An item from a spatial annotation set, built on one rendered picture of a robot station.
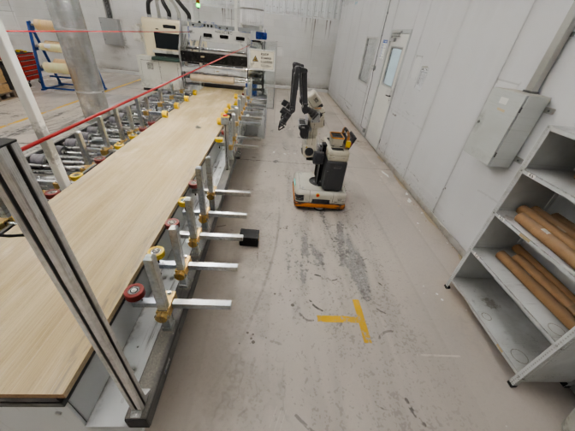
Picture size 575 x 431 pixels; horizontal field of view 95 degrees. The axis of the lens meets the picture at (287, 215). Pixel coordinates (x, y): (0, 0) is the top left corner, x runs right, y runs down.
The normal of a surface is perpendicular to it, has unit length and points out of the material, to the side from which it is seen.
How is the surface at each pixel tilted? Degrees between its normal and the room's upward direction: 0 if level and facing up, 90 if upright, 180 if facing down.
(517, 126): 90
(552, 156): 90
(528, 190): 90
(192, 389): 0
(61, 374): 0
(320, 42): 90
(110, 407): 0
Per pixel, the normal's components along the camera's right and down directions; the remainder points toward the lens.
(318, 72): 0.03, 0.57
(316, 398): 0.09, -0.82
